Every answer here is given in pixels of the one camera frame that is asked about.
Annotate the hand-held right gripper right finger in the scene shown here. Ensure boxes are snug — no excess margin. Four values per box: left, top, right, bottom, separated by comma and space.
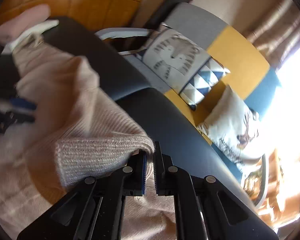
154, 141, 279, 240

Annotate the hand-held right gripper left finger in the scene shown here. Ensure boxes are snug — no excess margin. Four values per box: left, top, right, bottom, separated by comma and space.
17, 152, 148, 240

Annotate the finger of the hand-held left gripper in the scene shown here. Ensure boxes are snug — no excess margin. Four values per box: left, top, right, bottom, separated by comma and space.
0, 97, 38, 112
0, 111, 37, 133

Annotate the beige knitted sweater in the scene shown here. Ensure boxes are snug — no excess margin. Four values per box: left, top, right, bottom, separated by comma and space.
0, 34, 180, 240

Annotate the pink folded sweater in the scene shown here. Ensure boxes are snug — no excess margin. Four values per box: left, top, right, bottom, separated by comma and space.
0, 4, 50, 43

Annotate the deer print cushion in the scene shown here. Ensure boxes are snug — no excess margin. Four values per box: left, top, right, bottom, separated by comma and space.
197, 85, 265, 165

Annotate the wooden wardrobe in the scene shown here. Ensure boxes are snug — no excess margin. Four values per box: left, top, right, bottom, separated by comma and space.
0, 0, 153, 30

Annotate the tiger print cushion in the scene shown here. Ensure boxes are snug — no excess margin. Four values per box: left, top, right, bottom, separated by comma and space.
142, 24, 230, 110

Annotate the grey yellow blue sofa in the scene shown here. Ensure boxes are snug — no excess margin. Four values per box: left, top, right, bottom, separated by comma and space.
95, 2, 283, 205

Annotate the beige patterned curtain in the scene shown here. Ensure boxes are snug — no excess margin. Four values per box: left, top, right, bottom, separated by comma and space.
245, 0, 300, 70

